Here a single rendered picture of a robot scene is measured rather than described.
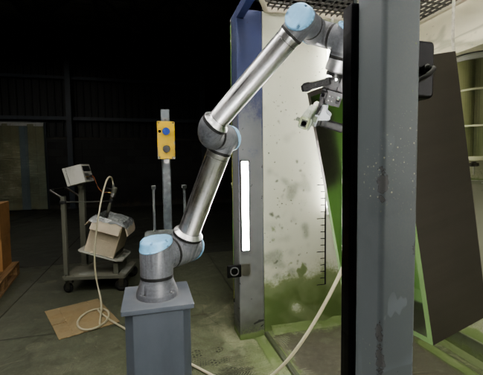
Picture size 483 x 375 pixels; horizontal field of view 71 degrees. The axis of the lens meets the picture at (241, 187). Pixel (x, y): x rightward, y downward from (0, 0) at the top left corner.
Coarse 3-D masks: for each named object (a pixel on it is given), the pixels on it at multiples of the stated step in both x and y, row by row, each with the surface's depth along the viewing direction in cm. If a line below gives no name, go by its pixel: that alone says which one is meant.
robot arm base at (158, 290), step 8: (144, 280) 152; (152, 280) 151; (160, 280) 152; (168, 280) 155; (144, 288) 152; (152, 288) 151; (160, 288) 151; (168, 288) 153; (176, 288) 159; (136, 296) 155; (144, 296) 151; (152, 296) 150; (160, 296) 150; (168, 296) 152
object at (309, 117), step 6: (318, 102) 166; (312, 108) 144; (306, 114) 130; (312, 114) 133; (300, 120) 126; (306, 120) 125; (312, 120) 125; (330, 120) 135; (300, 126) 127; (306, 126) 126; (324, 126) 134; (330, 126) 134; (336, 126) 133
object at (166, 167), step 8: (168, 112) 238; (168, 120) 239; (168, 168) 241; (168, 176) 241; (168, 184) 241; (168, 192) 242; (168, 200) 242; (168, 208) 242; (168, 216) 243; (168, 224) 243
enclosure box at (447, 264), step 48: (432, 96) 138; (336, 144) 194; (432, 144) 139; (336, 192) 196; (432, 192) 141; (336, 240) 197; (432, 240) 142; (432, 288) 143; (480, 288) 154; (432, 336) 145
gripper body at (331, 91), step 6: (330, 72) 125; (330, 78) 127; (336, 78) 127; (330, 84) 128; (336, 84) 128; (324, 90) 128; (330, 90) 128; (336, 90) 128; (324, 96) 128; (330, 96) 129; (336, 96) 127; (324, 102) 130; (330, 102) 130; (336, 102) 129
